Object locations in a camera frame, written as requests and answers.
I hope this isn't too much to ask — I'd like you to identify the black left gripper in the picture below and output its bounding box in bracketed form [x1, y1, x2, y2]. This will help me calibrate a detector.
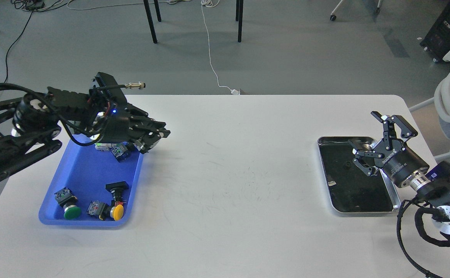
[100, 112, 171, 154]

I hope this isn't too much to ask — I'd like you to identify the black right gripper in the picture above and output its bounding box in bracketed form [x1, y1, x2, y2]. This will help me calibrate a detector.
[348, 111, 430, 188]

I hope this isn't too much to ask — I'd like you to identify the red push button switch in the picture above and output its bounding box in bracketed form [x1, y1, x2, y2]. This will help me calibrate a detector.
[94, 142, 131, 162]

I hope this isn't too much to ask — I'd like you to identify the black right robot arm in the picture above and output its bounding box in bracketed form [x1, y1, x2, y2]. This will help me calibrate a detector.
[349, 111, 450, 278]

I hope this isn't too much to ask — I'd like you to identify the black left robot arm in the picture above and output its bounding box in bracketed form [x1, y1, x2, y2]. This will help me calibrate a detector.
[0, 72, 170, 181]

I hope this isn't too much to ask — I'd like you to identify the metal tray with black mat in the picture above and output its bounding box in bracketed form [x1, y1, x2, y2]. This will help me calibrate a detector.
[317, 137, 400, 217]

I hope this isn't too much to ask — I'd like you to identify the blue plastic tray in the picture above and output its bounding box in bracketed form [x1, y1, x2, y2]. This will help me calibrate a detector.
[38, 141, 143, 227]

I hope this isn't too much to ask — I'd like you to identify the black table leg left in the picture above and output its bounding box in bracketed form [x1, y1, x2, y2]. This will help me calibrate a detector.
[143, 0, 162, 44]

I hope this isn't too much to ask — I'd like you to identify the black table leg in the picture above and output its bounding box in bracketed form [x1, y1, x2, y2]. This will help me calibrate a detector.
[143, 0, 162, 44]
[235, 0, 244, 43]

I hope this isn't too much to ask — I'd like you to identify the white chair base caster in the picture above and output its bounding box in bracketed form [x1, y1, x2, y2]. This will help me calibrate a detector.
[329, 0, 384, 22]

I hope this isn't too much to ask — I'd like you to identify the black equipment case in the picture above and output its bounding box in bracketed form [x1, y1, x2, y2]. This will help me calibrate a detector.
[420, 1, 450, 63]

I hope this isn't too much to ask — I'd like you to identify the black table leg right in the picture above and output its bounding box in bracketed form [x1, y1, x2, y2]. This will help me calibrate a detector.
[235, 0, 244, 43]

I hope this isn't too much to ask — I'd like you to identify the black push button switch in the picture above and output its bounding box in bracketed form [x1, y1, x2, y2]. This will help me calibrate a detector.
[105, 181, 129, 206]

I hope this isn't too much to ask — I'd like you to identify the yellow push button switch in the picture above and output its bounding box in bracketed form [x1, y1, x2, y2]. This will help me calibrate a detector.
[87, 200, 124, 221]

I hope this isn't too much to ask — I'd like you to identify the green push button switch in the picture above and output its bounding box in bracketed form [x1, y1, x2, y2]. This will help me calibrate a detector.
[54, 188, 81, 220]

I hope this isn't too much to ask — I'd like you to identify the white floor cable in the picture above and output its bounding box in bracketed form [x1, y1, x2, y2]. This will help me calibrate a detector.
[200, 0, 240, 95]

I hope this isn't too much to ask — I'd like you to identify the black floor cable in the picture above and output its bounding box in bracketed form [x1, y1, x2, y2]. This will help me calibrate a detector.
[0, 0, 46, 105]

